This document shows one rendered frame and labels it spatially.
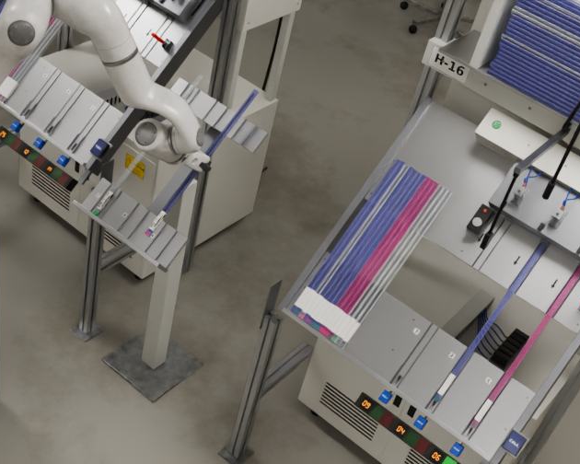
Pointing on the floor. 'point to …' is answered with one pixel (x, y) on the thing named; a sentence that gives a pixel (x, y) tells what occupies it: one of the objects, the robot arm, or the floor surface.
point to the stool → (430, 16)
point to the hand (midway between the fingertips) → (202, 163)
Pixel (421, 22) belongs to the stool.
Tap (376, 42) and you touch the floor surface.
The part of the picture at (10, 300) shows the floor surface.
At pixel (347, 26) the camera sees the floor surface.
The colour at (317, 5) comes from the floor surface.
